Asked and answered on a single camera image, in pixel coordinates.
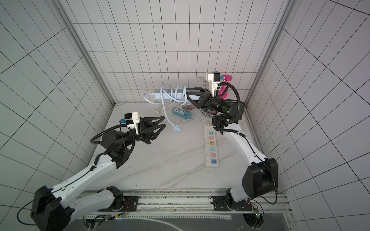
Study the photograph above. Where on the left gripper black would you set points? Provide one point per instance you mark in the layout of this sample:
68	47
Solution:
147	133

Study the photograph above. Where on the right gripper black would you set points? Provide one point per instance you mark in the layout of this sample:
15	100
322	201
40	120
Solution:
203	98

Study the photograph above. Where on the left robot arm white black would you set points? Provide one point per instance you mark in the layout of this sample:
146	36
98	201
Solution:
56	207

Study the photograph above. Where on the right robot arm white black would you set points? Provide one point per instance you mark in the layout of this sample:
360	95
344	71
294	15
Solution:
261	175

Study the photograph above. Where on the teal power strip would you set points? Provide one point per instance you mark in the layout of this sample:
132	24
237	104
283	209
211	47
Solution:
182	113

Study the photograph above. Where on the white multicolour power strip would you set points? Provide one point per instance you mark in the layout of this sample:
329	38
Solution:
211	155

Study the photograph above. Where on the purple striped glass bowl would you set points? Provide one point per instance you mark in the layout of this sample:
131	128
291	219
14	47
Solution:
188	107

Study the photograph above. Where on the chrome glass holder stand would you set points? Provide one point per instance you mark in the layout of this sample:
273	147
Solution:
202	82

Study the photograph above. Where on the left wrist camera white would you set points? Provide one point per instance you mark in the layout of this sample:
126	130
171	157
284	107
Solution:
132	121

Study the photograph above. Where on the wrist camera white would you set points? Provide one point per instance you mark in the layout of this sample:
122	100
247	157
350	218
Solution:
214	79
132	121

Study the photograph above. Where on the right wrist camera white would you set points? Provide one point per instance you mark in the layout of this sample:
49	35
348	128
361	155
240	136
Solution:
214	79

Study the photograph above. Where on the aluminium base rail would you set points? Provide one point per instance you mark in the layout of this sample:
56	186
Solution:
206	201

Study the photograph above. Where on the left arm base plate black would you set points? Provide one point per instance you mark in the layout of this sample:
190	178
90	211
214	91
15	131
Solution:
125	204

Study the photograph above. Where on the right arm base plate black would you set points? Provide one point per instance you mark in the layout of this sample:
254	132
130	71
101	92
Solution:
225	203

